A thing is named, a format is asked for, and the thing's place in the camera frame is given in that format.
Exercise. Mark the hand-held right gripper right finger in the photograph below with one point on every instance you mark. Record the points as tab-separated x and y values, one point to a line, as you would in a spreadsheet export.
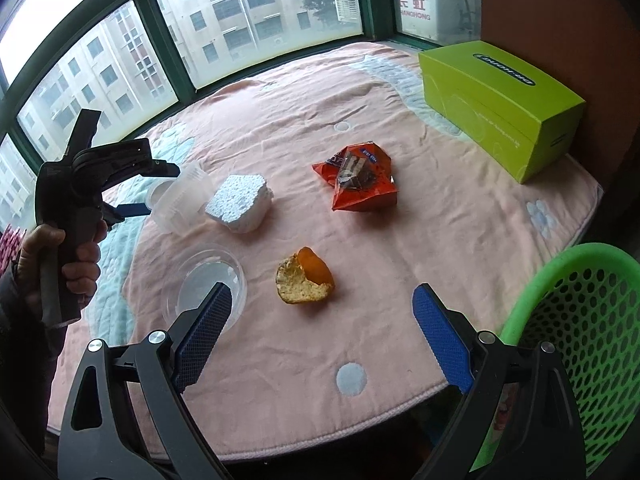
442	340

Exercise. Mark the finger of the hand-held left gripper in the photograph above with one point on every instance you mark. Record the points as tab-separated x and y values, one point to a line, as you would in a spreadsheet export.
130	157
132	209

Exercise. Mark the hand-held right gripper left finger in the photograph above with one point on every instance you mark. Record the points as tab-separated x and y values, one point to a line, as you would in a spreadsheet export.
205	332

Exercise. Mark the clear plastic cup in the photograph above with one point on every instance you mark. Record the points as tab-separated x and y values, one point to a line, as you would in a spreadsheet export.
185	200

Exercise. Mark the clear round dome lid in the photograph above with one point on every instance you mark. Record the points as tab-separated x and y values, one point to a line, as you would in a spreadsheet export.
210	270

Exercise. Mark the green plastic mesh wastebasket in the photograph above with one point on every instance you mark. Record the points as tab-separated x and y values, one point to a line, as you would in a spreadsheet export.
525	305

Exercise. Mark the orange peel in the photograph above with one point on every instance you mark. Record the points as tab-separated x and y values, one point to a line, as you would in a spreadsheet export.
300	285

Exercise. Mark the white foam block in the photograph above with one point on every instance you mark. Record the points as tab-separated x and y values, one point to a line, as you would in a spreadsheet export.
240	202

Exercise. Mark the orange snack wrapper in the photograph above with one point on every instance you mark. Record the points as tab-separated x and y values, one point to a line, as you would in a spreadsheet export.
360	175

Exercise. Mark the person's left forearm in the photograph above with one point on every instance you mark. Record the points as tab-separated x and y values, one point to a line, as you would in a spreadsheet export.
25	350

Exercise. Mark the person's left hand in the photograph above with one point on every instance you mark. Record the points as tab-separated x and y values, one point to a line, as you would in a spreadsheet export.
80	270

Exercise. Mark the red patterned cloth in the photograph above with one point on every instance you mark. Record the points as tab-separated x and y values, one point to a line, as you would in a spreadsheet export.
9	250

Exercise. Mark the beige apartment building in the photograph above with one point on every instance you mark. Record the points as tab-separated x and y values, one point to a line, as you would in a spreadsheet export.
100	75

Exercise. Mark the pink printed blanket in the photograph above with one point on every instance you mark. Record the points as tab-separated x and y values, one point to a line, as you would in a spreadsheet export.
400	260

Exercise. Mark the green cardboard box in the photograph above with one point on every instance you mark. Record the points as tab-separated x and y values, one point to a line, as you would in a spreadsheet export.
500	110

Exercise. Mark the brown wooden panel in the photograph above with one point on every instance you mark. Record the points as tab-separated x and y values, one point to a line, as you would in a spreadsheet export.
575	35

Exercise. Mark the white outdoor air conditioner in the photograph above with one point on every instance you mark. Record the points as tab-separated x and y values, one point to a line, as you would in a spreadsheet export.
450	0

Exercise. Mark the green window frame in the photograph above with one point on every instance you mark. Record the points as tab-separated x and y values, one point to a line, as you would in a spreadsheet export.
161	35

